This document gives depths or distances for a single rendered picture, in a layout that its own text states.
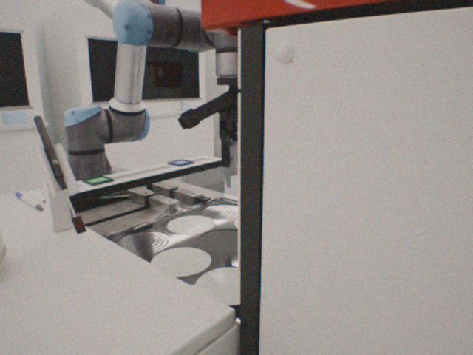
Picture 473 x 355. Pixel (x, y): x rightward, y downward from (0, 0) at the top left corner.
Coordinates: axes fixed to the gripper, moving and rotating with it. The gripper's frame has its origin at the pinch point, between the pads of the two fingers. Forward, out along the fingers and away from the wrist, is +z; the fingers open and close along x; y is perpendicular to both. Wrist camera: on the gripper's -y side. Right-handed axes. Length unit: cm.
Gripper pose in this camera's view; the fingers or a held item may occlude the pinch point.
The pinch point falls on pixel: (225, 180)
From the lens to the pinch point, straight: 69.0
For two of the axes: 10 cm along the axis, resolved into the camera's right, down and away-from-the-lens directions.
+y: 10.0, 0.0, -0.2
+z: 0.0, 9.6, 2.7
